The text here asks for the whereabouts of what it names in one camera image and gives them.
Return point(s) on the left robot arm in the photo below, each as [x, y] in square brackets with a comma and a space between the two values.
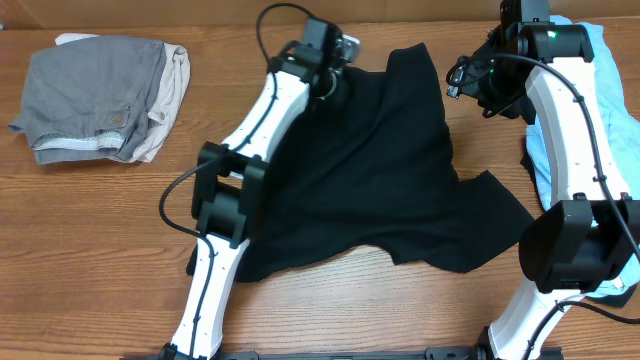
[229, 178]

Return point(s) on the black t-shirt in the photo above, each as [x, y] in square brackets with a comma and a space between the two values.
[372, 165]

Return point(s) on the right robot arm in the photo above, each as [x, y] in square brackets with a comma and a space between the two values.
[535, 69]

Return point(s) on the light blue t-shirt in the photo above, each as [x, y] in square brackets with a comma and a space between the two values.
[607, 77]

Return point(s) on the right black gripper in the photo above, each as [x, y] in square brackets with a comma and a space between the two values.
[467, 80]

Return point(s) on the grey folded shorts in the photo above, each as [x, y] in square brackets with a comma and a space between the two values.
[89, 99]

